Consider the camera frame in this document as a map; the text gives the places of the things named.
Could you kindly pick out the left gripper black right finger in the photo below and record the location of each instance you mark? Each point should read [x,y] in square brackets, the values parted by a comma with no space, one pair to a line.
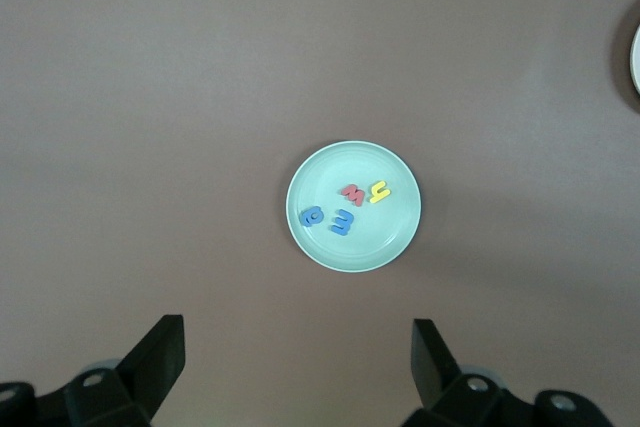
[480,397]

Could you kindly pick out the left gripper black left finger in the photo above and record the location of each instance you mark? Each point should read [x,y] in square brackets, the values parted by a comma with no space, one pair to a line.
[115,387]

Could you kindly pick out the blue foam letter e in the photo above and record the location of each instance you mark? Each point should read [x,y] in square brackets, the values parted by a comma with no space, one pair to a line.
[344,224]

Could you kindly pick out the small yellow foam letter h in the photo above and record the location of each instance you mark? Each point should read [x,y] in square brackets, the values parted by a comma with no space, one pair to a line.
[378,193]

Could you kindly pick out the red foam letter m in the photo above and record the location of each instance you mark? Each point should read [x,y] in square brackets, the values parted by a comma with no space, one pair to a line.
[354,194]

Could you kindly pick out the blue foam letter a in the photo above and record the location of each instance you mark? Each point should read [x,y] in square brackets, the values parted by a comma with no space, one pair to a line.
[307,217]

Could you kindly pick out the green plate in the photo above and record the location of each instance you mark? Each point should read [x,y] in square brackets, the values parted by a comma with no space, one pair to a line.
[360,247]

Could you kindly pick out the beige plate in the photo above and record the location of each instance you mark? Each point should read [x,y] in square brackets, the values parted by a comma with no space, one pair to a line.
[636,59]

